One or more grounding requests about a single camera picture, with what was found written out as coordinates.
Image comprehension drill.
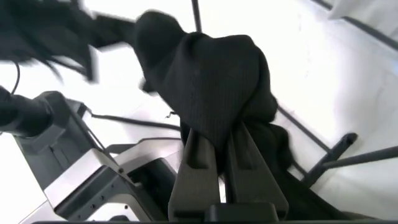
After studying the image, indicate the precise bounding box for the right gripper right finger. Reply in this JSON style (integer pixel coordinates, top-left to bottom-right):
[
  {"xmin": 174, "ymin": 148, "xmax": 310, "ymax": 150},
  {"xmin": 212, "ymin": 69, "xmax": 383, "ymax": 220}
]
[{"xmin": 225, "ymin": 121, "xmax": 289, "ymax": 220}]

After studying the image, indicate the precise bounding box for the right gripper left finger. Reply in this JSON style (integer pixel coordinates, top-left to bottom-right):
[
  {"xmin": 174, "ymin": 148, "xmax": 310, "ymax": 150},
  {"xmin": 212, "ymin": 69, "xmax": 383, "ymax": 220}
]
[{"xmin": 167, "ymin": 129, "xmax": 221, "ymax": 222}]

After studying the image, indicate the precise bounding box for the black garment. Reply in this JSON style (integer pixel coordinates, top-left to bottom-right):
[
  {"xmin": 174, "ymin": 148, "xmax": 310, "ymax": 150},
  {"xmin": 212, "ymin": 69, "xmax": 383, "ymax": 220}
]
[{"xmin": 133, "ymin": 9, "xmax": 377, "ymax": 222}]

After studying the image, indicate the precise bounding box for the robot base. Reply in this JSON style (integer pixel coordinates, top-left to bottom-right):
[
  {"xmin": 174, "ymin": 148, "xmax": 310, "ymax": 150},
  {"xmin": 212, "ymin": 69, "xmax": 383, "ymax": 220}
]
[{"xmin": 0, "ymin": 85, "xmax": 184, "ymax": 223}]

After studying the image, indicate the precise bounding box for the black clothes rack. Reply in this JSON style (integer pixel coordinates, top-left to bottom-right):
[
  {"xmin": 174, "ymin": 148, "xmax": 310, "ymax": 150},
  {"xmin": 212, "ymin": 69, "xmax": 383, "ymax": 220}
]
[{"xmin": 191, "ymin": 0, "xmax": 398, "ymax": 189}]

